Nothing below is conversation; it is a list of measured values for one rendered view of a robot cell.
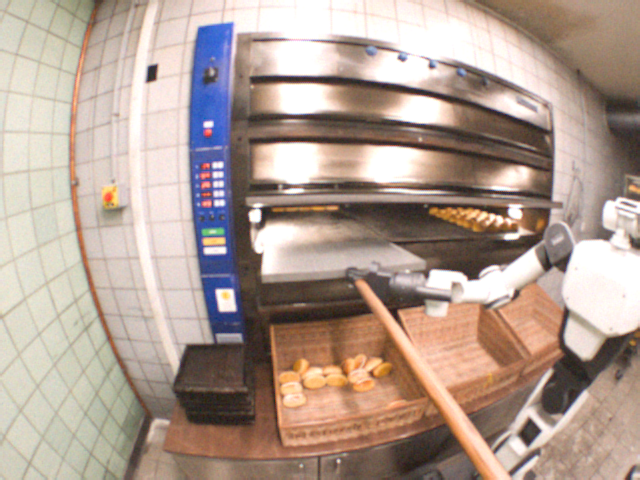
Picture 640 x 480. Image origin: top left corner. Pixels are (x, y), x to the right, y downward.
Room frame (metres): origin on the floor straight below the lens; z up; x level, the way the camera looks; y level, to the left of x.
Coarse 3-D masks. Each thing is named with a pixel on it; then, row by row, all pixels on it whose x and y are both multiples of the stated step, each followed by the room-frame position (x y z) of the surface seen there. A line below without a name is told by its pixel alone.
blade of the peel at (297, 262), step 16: (384, 240) 1.16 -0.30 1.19; (272, 256) 0.95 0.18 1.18; (288, 256) 0.95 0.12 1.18; (304, 256) 0.95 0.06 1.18; (320, 256) 0.95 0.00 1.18; (336, 256) 0.95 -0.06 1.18; (352, 256) 0.95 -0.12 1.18; (368, 256) 0.94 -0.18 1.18; (384, 256) 0.94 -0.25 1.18; (400, 256) 0.94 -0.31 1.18; (416, 256) 0.88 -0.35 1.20; (272, 272) 0.79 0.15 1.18; (288, 272) 0.74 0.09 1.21; (304, 272) 0.74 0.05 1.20; (320, 272) 0.75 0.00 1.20; (336, 272) 0.76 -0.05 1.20
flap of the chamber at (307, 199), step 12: (252, 204) 0.86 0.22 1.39; (264, 204) 0.89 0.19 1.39; (276, 204) 0.94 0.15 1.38; (288, 204) 0.99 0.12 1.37; (300, 204) 1.03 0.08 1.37; (312, 204) 1.08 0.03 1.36; (456, 204) 1.17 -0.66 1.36; (468, 204) 1.12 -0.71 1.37; (480, 204) 1.07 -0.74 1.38; (492, 204) 1.02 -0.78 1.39; (504, 204) 1.04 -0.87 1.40; (516, 204) 1.05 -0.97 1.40; (528, 204) 1.07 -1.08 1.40; (540, 204) 1.09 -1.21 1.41; (552, 204) 1.12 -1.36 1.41
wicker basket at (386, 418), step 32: (320, 320) 1.02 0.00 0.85; (352, 320) 1.03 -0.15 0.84; (288, 352) 0.95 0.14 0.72; (320, 352) 0.97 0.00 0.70; (384, 352) 1.01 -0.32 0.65; (352, 384) 0.86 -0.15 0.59; (384, 384) 0.84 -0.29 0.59; (416, 384) 0.70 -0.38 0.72; (288, 416) 0.67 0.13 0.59; (320, 416) 0.68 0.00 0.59; (352, 416) 0.56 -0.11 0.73; (384, 416) 0.59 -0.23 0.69; (416, 416) 0.61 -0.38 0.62
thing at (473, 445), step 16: (368, 288) 0.62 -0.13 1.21; (368, 304) 0.56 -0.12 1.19; (384, 320) 0.47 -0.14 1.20; (400, 336) 0.41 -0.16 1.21; (400, 352) 0.37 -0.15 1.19; (416, 352) 0.35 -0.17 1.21; (416, 368) 0.32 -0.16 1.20; (432, 384) 0.27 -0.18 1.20; (432, 400) 0.25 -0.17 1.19; (448, 400) 0.23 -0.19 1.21; (448, 416) 0.20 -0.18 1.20; (464, 416) 0.19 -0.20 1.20; (464, 432) 0.17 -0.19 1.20; (464, 448) 0.15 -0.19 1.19; (480, 448) 0.13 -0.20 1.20; (480, 464) 0.11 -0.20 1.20; (496, 464) 0.10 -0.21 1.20
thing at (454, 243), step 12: (420, 240) 1.18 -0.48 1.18; (432, 240) 1.18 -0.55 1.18; (444, 240) 1.18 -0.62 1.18; (456, 240) 1.17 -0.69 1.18; (468, 240) 1.17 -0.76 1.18; (480, 240) 1.18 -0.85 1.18; (492, 240) 1.20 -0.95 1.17; (504, 240) 1.22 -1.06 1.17; (516, 240) 1.24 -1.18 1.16; (528, 240) 1.26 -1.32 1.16; (540, 240) 1.28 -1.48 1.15
